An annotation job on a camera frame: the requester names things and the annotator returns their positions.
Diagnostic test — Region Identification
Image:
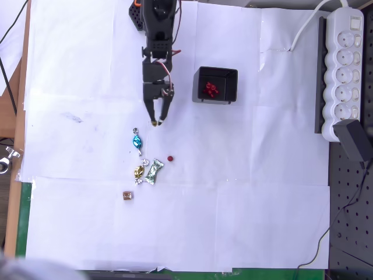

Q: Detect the black square bin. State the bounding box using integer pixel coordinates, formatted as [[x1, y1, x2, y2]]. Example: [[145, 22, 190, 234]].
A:
[[192, 66, 239, 105]]

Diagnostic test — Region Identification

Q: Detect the blue wrapped candy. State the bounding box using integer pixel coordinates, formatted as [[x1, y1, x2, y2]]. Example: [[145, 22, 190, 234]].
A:
[[131, 127, 146, 158]]

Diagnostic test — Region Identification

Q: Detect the green silver candy packet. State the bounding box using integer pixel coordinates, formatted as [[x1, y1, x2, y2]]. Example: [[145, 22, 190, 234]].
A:
[[145, 159, 164, 185]]

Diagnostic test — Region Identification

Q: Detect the gold wrapped candy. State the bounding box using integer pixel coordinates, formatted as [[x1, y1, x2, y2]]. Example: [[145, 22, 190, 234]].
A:
[[133, 159, 150, 186]]

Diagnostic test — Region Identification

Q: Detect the white paper cover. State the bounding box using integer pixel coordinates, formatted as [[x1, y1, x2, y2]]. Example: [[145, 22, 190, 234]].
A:
[[22, 0, 332, 274]]

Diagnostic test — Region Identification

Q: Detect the metal clamp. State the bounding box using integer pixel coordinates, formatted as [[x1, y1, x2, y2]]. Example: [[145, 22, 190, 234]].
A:
[[0, 145, 22, 176]]

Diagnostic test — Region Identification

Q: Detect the green cutting mat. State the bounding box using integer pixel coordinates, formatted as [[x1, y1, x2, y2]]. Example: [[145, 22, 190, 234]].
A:
[[16, 180, 326, 280]]

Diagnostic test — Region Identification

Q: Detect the white power strip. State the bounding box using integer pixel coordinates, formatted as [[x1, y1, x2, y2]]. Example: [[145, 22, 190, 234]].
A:
[[320, 7, 365, 143]]

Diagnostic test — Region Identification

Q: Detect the black power adapter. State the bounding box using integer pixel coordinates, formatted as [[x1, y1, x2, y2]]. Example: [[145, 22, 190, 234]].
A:
[[332, 118, 370, 163]]

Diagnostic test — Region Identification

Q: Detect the black pegboard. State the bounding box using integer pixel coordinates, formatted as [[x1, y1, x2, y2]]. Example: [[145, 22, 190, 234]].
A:
[[328, 139, 373, 280]]

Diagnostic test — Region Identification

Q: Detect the black cable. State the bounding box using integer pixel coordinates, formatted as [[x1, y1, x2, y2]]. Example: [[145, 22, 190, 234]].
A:
[[0, 57, 17, 115], [0, 0, 29, 43]]

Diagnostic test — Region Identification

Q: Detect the dark shelf rail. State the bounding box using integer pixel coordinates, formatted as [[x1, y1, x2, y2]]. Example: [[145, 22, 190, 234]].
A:
[[314, 16, 329, 135]]

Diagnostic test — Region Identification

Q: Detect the white power cable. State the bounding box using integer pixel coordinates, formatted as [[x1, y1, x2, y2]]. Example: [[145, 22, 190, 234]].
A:
[[290, 0, 350, 52]]

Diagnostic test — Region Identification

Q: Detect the thin dark adapter cable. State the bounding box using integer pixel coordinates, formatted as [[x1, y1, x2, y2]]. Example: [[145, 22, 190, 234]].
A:
[[292, 160, 373, 280]]

